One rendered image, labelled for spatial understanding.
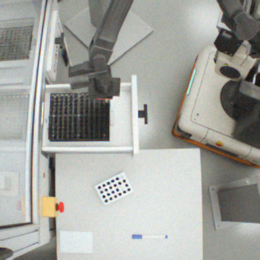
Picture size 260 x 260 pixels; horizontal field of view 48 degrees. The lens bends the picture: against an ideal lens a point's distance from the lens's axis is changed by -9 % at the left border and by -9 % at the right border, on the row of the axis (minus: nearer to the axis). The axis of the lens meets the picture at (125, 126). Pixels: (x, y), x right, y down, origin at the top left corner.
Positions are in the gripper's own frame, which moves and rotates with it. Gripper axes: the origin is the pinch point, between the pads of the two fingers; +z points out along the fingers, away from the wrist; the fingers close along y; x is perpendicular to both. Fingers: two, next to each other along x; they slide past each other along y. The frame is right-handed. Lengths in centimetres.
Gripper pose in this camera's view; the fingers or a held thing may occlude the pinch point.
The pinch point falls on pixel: (106, 97)
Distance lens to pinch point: 110.7
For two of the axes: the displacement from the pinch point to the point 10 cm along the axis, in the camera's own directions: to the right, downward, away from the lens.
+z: 0.2, 3.1, 9.5
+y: 10.0, 0.4, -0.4
